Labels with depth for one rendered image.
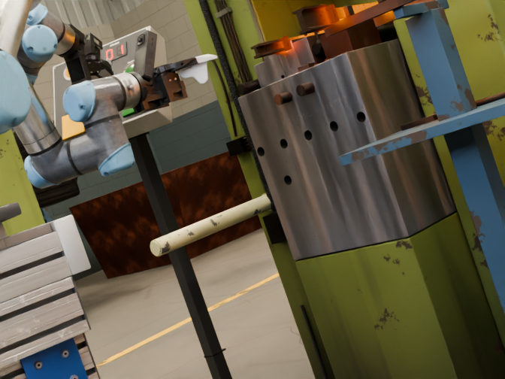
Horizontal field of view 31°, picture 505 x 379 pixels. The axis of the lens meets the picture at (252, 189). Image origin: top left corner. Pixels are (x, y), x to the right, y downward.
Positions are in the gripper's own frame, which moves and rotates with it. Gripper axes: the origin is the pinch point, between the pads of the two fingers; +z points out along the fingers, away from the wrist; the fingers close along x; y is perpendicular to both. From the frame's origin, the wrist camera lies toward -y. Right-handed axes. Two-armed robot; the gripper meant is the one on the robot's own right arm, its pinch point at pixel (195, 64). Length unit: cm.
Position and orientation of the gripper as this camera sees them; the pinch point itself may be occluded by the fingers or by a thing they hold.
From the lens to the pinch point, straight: 205.5
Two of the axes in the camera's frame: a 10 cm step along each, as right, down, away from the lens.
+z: 6.7, -2.7, 6.9
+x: 6.6, -2.0, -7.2
